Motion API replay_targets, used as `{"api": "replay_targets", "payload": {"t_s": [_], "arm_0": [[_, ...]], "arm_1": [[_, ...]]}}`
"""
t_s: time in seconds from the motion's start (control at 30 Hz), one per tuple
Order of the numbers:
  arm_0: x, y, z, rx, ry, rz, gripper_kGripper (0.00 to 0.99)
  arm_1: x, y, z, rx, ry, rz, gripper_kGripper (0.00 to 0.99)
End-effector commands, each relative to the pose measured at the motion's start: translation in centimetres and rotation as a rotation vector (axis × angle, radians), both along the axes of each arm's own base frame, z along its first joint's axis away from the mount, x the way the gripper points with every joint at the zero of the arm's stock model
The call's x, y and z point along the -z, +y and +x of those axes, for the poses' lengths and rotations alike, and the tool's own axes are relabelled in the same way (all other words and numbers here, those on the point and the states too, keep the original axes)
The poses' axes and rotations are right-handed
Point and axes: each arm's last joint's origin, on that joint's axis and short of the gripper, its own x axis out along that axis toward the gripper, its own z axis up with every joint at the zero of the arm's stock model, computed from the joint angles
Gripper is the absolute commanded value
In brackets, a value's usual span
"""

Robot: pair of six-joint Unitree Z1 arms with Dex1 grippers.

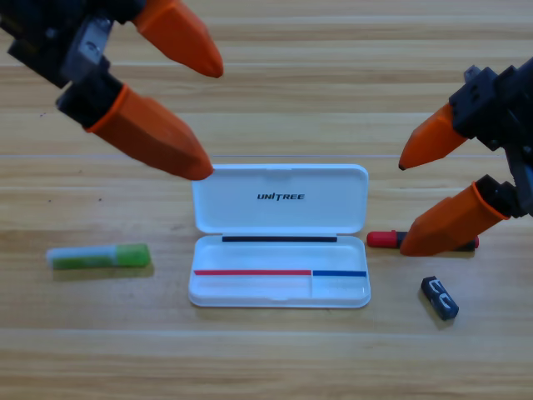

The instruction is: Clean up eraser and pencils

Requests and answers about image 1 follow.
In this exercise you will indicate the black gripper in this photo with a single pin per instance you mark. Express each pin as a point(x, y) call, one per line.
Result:
point(37, 37)
point(518, 108)

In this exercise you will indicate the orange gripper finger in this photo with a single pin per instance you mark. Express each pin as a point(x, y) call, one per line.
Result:
point(445, 227)
point(183, 37)
point(145, 137)

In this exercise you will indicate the black marker with red cap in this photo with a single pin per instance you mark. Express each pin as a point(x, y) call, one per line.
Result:
point(381, 238)

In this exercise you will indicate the white Unitree pencil case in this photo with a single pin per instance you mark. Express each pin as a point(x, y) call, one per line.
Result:
point(270, 216)

